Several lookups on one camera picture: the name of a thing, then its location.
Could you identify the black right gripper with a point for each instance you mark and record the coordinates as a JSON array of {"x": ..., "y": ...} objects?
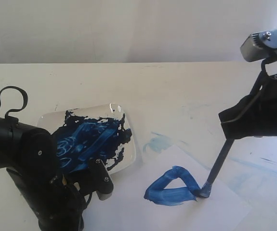
[{"x": 255, "y": 115}]

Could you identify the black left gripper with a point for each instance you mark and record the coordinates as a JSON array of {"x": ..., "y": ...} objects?
[{"x": 63, "y": 204}]

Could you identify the black paintbrush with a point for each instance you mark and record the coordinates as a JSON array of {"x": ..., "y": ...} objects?
[{"x": 206, "y": 189}]

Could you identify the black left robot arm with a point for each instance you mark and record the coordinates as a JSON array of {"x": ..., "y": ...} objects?
[{"x": 28, "y": 154}]

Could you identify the white plate with blue paint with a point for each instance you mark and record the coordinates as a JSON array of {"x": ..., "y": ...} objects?
[{"x": 99, "y": 132}]

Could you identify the white paper sheet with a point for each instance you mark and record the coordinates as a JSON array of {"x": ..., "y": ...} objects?
[{"x": 158, "y": 197}]

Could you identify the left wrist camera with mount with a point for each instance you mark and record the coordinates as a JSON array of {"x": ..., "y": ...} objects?
[{"x": 95, "y": 179}]

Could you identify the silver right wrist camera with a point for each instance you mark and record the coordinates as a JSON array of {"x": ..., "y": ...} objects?
[{"x": 259, "y": 45}]

